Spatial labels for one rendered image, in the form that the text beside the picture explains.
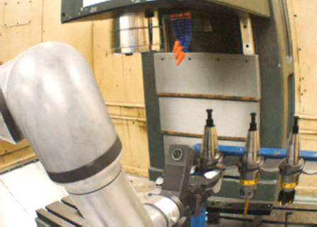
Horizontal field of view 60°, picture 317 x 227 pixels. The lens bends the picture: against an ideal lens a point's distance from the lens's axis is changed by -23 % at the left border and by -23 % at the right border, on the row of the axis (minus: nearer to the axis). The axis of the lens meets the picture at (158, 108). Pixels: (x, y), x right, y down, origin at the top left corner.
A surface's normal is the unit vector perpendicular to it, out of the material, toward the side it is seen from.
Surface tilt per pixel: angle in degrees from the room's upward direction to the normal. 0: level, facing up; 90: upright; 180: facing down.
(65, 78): 53
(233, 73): 90
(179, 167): 62
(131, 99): 90
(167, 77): 91
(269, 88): 90
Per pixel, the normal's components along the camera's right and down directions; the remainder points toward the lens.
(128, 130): -0.56, 0.22
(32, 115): -0.22, 0.09
